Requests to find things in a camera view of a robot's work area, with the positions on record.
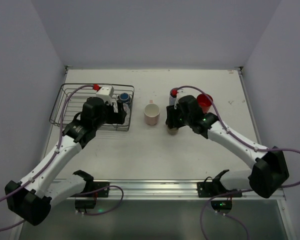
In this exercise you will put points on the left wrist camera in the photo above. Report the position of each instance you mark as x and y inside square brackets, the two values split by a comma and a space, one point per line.
[106, 93]

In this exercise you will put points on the controller box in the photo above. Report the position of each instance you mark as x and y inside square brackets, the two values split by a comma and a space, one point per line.
[85, 205]
[222, 206]

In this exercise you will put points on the lavender plastic cup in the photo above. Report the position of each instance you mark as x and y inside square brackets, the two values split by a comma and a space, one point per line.
[172, 99]

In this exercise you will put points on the clear glass at rack front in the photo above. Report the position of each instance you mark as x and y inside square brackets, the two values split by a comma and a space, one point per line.
[126, 121]

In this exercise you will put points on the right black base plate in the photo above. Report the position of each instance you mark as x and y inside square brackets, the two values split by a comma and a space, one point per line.
[205, 188]

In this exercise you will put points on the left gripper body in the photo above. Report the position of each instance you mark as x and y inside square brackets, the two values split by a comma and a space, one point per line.
[119, 114]

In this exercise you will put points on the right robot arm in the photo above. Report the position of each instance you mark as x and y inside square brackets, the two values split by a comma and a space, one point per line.
[267, 167]

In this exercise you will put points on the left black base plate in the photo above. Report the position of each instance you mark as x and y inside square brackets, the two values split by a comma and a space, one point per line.
[102, 187]

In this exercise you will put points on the wire dish rack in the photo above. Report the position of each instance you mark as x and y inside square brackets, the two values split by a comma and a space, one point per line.
[70, 100]

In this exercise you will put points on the dark blue cup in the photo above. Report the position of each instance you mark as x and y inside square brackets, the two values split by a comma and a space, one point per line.
[125, 98]

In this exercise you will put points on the right controller box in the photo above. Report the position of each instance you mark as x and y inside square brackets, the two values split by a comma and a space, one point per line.
[222, 206]

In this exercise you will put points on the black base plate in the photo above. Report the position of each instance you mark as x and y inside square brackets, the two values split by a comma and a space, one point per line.
[102, 187]
[205, 188]

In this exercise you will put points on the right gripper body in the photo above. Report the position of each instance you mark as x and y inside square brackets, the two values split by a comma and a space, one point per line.
[171, 119]

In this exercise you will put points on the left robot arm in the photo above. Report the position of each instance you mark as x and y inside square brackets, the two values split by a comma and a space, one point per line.
[33, 197]

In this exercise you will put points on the pink mug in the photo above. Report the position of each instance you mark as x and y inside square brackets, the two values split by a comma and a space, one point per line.
[151, 113]

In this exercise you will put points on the olive green mug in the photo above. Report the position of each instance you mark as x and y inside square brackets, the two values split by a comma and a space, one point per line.
[172, 131]

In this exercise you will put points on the clear glass near blue cup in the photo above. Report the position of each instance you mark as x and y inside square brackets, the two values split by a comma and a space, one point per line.
[127, 110]

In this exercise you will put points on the red mug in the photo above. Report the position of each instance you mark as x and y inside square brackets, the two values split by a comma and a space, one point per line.
[205, 102]

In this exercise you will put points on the aluminium mounting rail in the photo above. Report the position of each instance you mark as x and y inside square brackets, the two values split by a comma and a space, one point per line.
[169, 190]

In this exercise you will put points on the left controller box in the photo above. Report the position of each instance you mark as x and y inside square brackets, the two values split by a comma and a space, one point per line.
[85, 205]

